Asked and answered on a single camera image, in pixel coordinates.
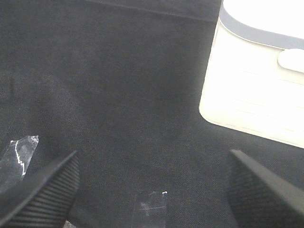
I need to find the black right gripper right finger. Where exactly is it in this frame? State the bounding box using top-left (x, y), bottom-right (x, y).
top-left (225, 150), bottom-right (304, 228)

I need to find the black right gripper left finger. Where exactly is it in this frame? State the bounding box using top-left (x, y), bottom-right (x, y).
top-left (0, 151), bottom-right (80, 228)

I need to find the clear tape strip centre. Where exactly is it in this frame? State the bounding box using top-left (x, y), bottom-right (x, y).
top-left (0, 135), bottom-right (39, 193)

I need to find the clear tape strip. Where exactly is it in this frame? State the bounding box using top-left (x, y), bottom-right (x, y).
top-left (131, 191), bottom-right (168, 228)
top-left (0, 135), bottom-right (39, 193)

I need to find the clear tape strip right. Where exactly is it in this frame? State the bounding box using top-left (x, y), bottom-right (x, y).
top-left (131, 191), bottom-right (168, 228)

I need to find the white plastic storage bin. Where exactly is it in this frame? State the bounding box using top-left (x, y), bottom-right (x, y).
top-left (199, 0), bottom-right (304, 148)

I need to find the black table cloth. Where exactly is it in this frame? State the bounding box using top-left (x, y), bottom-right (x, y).
top-left (0, 0), bottom-right (304, 228)

